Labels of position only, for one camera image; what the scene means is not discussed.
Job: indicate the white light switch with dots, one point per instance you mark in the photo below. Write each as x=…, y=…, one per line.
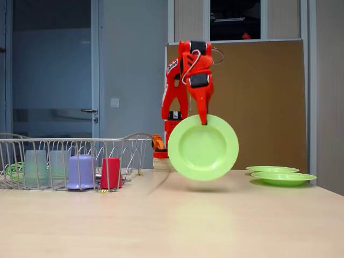
x=115, y=103

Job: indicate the translucent grey plastic cup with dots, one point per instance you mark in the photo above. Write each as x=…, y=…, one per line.
x=36, y=166
x=57, y=166

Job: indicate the door lock plate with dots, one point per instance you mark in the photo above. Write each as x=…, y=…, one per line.
x=95, y=119

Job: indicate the green plastic plate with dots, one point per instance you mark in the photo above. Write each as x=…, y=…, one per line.
x=204, y=150
x=285, y=178
x=271, y=169

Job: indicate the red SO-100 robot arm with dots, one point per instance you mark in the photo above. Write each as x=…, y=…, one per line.
x=174, y=94

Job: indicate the glass office door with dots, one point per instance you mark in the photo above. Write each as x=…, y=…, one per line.
x=53, y=40

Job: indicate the small red tag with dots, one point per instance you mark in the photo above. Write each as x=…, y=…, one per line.
x=246, y=35

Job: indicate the brown cork board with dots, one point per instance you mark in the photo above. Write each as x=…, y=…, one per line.
x=268, y=94

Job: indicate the wooden base block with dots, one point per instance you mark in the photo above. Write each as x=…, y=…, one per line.
x=161, y=164

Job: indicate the red plastic cup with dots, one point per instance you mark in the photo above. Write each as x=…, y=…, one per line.
x=110, y=173

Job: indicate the purple plastic mug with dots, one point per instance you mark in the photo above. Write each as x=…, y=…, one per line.
x=82, y=172

